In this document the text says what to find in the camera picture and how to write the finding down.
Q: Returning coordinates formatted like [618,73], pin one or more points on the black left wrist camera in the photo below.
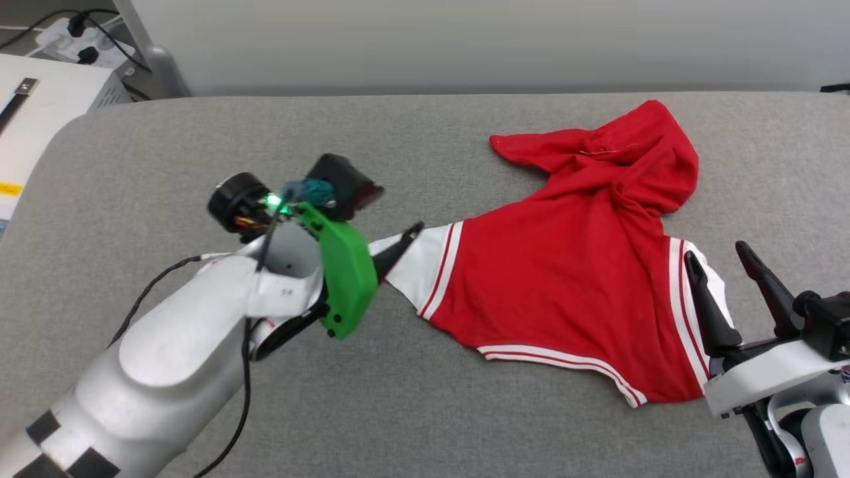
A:
[345,186]

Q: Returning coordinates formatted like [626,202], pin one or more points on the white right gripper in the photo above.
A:
[764,378]

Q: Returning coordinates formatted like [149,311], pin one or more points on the white and grey left robot arm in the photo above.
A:
[166,345]

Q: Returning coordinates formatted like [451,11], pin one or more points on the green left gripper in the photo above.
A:
[346,279]

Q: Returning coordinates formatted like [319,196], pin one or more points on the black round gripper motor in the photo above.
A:
[232,199]

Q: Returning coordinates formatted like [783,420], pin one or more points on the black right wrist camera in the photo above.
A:
[830,325]

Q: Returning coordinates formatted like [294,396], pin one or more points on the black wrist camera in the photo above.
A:
[830,325]
[345,186]

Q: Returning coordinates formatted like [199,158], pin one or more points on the grey partition frame post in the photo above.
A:
[159,66]

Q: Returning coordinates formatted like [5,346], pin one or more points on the red and white basketball jersey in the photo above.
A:
[564,279]

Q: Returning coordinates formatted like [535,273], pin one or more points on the white power strip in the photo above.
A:
[63,33]

